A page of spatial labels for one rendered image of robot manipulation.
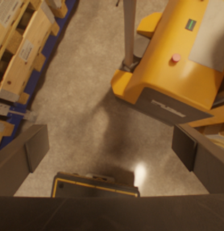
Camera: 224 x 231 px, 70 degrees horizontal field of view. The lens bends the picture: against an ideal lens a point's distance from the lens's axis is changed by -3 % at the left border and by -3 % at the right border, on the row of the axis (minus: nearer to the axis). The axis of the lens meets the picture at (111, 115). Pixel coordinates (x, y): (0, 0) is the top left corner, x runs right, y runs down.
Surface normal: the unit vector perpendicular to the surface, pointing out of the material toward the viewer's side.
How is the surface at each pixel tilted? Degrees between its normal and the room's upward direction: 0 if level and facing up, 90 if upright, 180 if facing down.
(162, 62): 14
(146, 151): 0
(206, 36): 0
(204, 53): 0
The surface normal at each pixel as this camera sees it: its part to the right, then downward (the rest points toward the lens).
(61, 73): -0.09, -0.13
